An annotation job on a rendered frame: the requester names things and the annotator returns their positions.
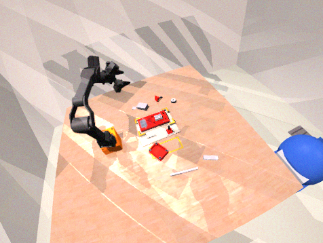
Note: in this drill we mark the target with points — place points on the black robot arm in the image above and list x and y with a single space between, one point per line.
86 124

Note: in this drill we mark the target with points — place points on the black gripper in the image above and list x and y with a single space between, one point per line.
118 84

